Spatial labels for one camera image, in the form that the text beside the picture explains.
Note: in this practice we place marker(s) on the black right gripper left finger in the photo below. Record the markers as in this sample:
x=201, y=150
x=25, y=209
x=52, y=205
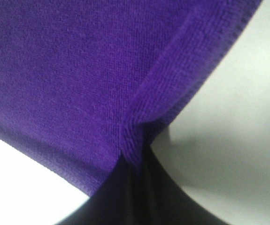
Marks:
x=118, y=201

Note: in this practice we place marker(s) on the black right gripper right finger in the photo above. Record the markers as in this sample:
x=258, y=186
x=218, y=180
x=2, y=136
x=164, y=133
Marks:
x=166, y=202

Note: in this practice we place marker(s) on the purple towel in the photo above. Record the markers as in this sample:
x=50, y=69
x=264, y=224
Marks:
x=83, y=82

